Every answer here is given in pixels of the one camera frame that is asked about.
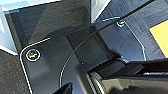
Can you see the round yellow-ringed base marker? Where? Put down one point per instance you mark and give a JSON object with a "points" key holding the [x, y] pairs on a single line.
{"points": [[120, 22]]}

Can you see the grey robot torso limb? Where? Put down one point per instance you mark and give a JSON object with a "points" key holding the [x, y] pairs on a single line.
{"points": [[133, 80]]}

